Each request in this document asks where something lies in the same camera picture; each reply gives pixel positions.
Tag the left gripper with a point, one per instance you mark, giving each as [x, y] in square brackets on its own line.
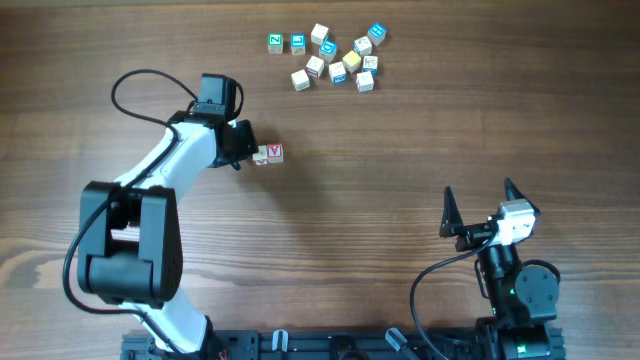
[249, 143]

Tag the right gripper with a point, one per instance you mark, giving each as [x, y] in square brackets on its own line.
[472, 234]

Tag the red bottom wooden block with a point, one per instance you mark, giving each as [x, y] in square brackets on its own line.
[260, 158]

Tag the red V letter block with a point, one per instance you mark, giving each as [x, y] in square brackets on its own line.
[275, 153]

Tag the plain beige wooden block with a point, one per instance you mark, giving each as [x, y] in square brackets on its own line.
[300, 80]

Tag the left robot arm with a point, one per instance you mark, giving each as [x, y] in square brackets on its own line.
[128, 249]

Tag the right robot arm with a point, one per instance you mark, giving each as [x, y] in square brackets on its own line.
[523, 294]

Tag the red edged wooden block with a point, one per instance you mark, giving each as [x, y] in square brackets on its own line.
[315, 67]

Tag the green N letter block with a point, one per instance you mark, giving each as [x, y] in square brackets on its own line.
[275, 43]

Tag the blue L letter block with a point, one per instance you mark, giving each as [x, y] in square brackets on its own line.
[298, 44]

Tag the blue sided wooden block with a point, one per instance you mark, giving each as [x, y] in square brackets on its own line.
[337, 72]

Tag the blue D letter block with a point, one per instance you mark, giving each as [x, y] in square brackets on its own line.
[327, 50]

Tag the plain top wooden block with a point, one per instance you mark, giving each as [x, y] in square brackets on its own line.
[319, 34]

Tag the yellow top wooden block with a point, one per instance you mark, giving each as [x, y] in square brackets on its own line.
[351, 61]

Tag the white bird picture block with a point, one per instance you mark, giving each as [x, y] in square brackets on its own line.
[365, 81]

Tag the blue picture wooden block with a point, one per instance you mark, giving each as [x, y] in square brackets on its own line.
[370, 64]

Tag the blue edged picture block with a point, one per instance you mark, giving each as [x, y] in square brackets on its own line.
[363, 46]

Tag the blue top corner block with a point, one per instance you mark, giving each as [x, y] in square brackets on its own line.
[377, 34]

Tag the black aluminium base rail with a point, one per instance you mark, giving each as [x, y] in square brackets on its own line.
[453, 343]

